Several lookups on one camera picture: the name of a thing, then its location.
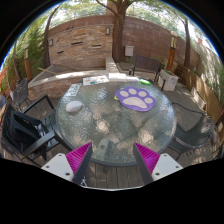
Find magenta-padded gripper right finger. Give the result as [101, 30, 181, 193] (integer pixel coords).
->
[132, 142, 184, 186]

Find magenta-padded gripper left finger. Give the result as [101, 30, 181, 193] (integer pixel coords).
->
[41, 142, 94, 186]

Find white computer mouse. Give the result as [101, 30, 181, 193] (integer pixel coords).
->
[65, 100, 84, 113]

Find purple paw-shaped mouse pad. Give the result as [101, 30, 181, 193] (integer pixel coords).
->
[115, 86, 158, 113]

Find black slatted garden chair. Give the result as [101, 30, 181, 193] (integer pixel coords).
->
[0, 94, 73, 164]

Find long white planter box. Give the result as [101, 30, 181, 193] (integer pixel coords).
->
[191, 87, 208, 111]

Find white licence plate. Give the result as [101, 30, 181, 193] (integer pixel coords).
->
[64, 83, 82, 98]

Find white square planter box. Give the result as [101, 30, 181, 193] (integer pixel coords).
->
[159, 69, 179, 92]

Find white wrapped packet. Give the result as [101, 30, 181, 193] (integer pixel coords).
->
[126, 76, 141, 83]

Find colourful printed sheet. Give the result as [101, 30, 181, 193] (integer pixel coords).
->
[82, 75, 110, 87]

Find wooden stick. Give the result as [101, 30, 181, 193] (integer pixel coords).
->
[37, 67, 58, 76]

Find white flat box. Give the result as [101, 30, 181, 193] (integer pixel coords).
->
[117, 73, 129, 83]
[108, 73, 120, 83]

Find dark slat-backed armchair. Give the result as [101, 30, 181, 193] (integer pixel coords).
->
[128, 54, 167, 91]

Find tree trunk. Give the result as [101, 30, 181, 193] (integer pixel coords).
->
[96, 0, 134, 64]

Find wooden lamp post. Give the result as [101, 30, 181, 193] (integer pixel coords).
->
[166, 31, 179, 72]
[23, 43, 33, 81]

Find grey wall utility box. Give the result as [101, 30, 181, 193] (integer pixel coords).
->
[124, 45, 135, 57]

